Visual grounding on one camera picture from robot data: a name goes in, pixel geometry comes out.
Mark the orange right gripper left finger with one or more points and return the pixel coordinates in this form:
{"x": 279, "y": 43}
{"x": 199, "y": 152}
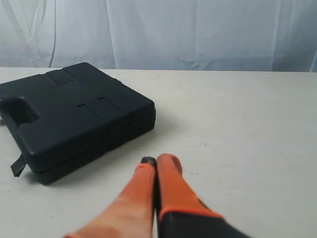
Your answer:
{"x": 131, "y": 214}

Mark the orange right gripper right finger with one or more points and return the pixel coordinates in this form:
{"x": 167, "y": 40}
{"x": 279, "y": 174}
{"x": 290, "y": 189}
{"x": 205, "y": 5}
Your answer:
{"x": 181, "y": 213}

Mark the black tool tray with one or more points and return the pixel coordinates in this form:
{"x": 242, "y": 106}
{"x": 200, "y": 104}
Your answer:
{"x": 66, "y": 118}

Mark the white backdrop curtain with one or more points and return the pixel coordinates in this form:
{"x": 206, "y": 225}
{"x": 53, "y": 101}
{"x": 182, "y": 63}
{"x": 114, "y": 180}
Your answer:
{"x": 252, "y": 35}

